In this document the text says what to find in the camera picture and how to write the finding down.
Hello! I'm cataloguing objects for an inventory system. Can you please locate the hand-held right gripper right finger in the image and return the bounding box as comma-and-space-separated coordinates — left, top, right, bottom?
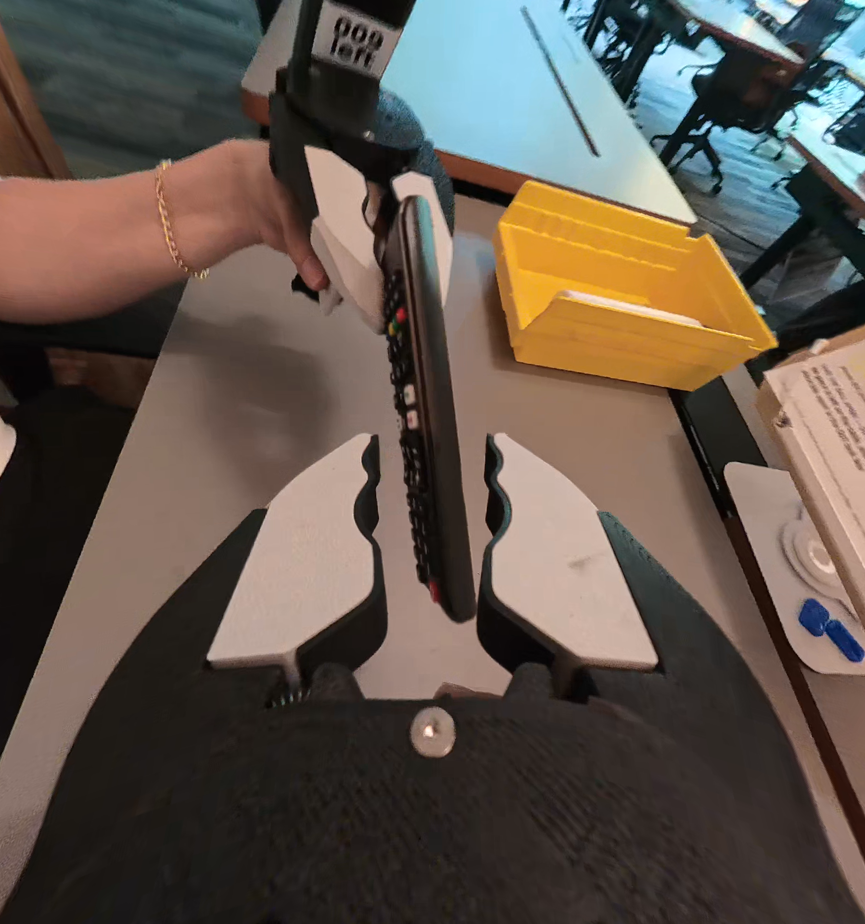
479, 431, 660, 677

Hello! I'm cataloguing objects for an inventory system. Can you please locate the white round disc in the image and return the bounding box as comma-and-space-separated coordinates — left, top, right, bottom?
779, 517, 852, 596

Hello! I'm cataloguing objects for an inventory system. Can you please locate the black office chair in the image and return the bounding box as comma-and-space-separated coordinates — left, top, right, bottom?
652, 44, 794, 196

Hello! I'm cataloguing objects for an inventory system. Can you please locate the small blue plastic piece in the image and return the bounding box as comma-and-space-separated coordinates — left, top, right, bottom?
798, 597, 865, 662

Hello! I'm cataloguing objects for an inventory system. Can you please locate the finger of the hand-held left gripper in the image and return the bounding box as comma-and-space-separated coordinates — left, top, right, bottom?
306, 145, 393, 336
394, 171, 455, 307

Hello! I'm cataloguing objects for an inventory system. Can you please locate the black remote control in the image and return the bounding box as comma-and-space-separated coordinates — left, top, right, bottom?
382, 195, 480, 625

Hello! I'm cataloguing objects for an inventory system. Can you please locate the person's left hand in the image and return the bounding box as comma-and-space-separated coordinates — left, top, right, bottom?
202, 138, 332, 297

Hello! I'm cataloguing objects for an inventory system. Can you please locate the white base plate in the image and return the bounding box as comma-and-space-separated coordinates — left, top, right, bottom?
725, 462, 865, 680

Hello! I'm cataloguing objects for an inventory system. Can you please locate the printed instruction sheet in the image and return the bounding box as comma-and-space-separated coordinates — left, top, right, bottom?
762, 340, 865, 665

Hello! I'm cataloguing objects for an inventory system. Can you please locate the wood-edged work table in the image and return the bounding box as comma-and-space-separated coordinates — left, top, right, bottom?
787, 128, 865, 246
241, 0, 698, 225
664, 0, 812, 66

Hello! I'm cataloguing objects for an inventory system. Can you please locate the person's left forearm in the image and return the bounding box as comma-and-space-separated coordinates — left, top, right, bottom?
0, 167, 210, 326

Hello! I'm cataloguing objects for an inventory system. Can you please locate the gold chain bracelet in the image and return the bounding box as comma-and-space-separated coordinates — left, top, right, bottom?
154, 159, 210, 280

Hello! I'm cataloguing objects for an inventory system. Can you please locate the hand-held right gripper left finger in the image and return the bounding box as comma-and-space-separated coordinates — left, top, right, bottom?
206, 434, 387, 674

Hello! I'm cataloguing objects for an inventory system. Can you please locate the yellow plastic bin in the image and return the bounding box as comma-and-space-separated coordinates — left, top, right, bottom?
494, 181, 780, 394

